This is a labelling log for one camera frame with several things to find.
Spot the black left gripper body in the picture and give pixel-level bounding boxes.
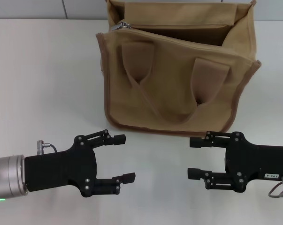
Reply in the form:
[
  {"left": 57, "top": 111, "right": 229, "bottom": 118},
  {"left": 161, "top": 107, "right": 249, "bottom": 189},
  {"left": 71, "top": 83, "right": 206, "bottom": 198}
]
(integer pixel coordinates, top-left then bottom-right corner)
[{"left": 24, "top": 135, "right": 99, "bottom": 199}]

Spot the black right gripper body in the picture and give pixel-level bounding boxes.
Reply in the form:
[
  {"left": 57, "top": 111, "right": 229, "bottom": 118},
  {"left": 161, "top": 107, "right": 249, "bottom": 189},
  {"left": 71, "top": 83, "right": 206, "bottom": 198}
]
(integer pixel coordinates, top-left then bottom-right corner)
[{"left": 222, "top": 131, "right": 283, "bottom": 193}]

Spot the khaki canvas food bag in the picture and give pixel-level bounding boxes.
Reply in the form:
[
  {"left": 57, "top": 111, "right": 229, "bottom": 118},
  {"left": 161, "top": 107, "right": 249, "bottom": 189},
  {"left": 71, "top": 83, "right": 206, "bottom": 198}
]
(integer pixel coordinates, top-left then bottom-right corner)
[{"left": 95, "top": 0, "right": 261, "bottom": 139}]

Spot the silver metal zipper pull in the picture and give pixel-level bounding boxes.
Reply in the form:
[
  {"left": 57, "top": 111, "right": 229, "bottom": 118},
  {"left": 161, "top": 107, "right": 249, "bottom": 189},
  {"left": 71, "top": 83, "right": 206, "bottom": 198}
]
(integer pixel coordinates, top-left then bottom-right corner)
[{"left": 111, "top": 20, "right": 129, "bottom": 31}]

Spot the left gripper cable with plug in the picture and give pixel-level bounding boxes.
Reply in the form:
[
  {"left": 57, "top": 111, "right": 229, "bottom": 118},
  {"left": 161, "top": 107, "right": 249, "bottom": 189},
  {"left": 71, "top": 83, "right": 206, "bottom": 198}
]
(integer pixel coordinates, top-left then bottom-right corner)
[{"left": 36, "top": 139, "right": 59, "bottom": 154}]

